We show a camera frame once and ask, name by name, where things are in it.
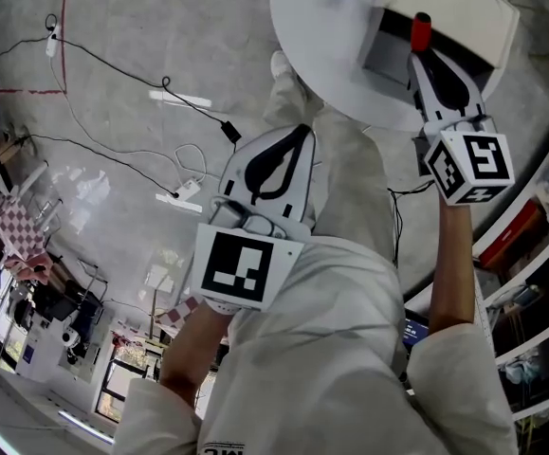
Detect white shelf unit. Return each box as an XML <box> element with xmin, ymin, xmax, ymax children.
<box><xmin>403</xmin><ymin>106</ymin><xmax>549</xmax><ymax>422</ymax></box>

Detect person's legs in pale trousers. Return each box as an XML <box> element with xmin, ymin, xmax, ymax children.
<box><xmin>262</xmin><ymin>71</ymin><xmax>396</xmax><ymax>267</ymax></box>

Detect long black cable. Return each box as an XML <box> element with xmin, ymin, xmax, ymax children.
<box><xmin>0</xmin><ymin>35</ymin><xmax>230</xmax><ymax>130</ymax></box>

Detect person's white shirt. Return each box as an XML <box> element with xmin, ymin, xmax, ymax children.
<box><xmin>111</xmin><ymin>234</ymin><xmax>520</xmax><ymax>455</ymax></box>

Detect wide white power strip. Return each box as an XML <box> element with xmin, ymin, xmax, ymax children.
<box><xmin>174</xmin><ymin>179</ymin><xmax>203</xmax><ymax>202</ymax></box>

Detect white cable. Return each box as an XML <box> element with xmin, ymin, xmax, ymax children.
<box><xmin>47</xmin><ymin>54</ymin><xmax>208</xmax><ymax>187</ymax></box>

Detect white round table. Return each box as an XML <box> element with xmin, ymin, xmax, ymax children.
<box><xmin>268</xmin><ymin>0</ymin><xmax>508</xmax><ymax>133</ymax></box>

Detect white wristband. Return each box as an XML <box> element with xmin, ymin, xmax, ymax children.
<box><xmin>206</xmin><ymin>299</ymin><xmax>240</xmax><ymax>316</ymax></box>

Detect person's right forearm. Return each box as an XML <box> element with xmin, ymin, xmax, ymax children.
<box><xmin>427</xmin><ymin>195</ymin><xmax>477</xmax><ymax>337</ymax></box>

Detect slim white power strip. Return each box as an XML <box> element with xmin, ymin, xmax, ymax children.
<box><xmin>45</xmin><ymin>24</ymin><xmax>62</xmax><ymax>59</ymax></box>

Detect small red checkered cloth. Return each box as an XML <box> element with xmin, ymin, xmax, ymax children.
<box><xmin>156</xmin><ymin>296</ymin><xmax>204</xmax><ymax>337</ymax></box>

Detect red box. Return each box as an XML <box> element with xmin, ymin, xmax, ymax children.
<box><xmin>478</xmin><ymin>200</ymin><xmax>546</xmax><ymax>268</ymax></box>

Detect red-handled screwdriver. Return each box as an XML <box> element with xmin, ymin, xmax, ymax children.
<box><xmin>410</xmin><ymin>11</ymin><xmax>433</xmax><ymax>55</ymax></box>

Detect thin black cable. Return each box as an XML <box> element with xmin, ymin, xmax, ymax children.
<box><xmin>386</xmin><ymin>180</ymin><xmax>435</xmax><ymax>268</ymax></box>

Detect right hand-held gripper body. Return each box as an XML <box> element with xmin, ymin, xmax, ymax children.
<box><xmin>413</xmin><ymin>114</ymin><xmax>517</xmax><ymax>208</ymax></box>

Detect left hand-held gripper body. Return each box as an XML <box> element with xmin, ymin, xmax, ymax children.
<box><xmin>191</xmin><ymin>195</ymin><xmax>314</xmax><ymax>313</ymax></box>

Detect blue monitor screen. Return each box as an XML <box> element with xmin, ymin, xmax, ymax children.
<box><xmin>402</xmin><ymin>318</ymin><xmax>430</xmax><ymax>349</ymax></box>

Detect black power adapter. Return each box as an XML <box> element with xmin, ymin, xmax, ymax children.
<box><xmin>220</xmin><ymin>120</ymin><xmax>243</xmax><ymax>144</ymax></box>

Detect person's left forearm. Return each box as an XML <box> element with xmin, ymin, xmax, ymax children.
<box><xmin>158</xmin><ymin>300</ymin><xmax>237</xmax><ymax>410</ymax></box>

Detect person's white shoe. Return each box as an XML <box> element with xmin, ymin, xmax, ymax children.
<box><xmin>270</xmin><ymin>49</ymin><xmax>299</xmax><ymax>81</ymax></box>

